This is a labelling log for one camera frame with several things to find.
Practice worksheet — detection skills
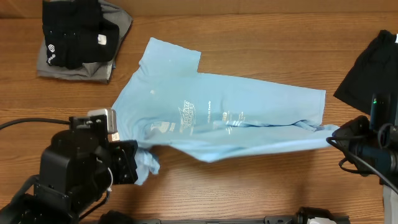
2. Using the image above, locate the light blue t-shirt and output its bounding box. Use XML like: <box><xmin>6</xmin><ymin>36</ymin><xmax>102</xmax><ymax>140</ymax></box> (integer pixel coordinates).
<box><xmin>113</xmin><ymin>38</ymin><xmax>336</xmax><ymax>184</ymax></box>

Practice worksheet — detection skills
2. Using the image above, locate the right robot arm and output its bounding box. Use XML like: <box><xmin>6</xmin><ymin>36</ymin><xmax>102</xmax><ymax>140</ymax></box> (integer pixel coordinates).
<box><xmin>326</xmin><ymin>93</ymin><xmax>397</xmax><ymax>223</ymax></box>

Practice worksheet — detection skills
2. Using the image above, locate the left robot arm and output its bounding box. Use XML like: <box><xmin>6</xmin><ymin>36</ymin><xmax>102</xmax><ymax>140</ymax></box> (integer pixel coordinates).
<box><xmin>1</xmin><ymin>130</ymin><xmax>137</xmax><ymax>224</ymax></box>

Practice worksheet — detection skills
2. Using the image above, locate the small white tag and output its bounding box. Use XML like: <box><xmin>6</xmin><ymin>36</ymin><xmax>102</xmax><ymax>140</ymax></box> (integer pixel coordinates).
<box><xmin>108</xmin><ymin>132</ymin><xmax>120</xmax><ymax>142</ymax></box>

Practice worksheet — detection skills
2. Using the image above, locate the black garment at right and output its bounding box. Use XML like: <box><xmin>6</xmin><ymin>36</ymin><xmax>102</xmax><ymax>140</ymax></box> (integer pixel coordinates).
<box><xmin>334</xmin><ymin>30</ymin><xmax>397</xmax><ymax>114</ymax></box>

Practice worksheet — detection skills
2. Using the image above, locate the grey folded garment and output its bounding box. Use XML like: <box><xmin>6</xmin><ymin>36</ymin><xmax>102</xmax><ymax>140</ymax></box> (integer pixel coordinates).
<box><xmin>37</xmin><ymin>1</ymin><xmax>133</xmax><ymax>83</ymax></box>

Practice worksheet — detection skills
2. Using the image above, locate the black folded garment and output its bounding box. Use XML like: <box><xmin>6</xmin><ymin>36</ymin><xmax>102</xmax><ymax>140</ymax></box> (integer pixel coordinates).
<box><xmin>42</xmin><ymin>0</ymin><xmax>119</xmax><ymax>69</ymax></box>

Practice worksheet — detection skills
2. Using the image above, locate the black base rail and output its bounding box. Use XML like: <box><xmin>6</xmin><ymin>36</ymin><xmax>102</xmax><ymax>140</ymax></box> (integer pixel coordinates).
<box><xmin>96</xmin><ymin>207</ymin><xmax>351</xmax><ymax>224</ymax></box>

